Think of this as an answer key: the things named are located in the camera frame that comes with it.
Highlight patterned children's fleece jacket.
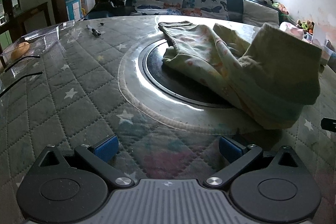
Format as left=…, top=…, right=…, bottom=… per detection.
left=158, top=21, right=322, bottom=129

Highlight grey quilted star table cover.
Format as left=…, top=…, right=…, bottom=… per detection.
left=1, top=16, right=335, bottom=223

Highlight clear safety glasses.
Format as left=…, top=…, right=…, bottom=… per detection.
left=1, top=56, right=43, bottom=97

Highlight grey white cushion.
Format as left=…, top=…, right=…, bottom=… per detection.
left=242, top=0, right=280, bottom=28

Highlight black round table hotplate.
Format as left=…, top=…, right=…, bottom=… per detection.
left=138, top=39, right=233, bottom=109

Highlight clear plastic food tray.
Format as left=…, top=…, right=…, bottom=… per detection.
left=1, top=20, right=75, bottom=68

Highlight bread roll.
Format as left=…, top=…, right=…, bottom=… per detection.
left=11, top=42, right=30, bottom=61

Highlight black marker pen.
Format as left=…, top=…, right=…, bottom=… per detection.
left=87, top=24, right=101, bottom=37

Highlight butterfly print pillow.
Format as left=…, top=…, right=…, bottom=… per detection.
left=132, top=0, right=230, bottom=20

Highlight dark wooden shelf cabinet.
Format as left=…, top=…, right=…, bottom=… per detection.
left=1, top=0, right=51, bottom=45

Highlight blue white cabinet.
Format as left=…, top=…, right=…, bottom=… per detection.
left=65, top=0, right=83, bottom=20

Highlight black bag on sofa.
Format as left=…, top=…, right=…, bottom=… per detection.
left=85, top=0, right=136, bottom=20

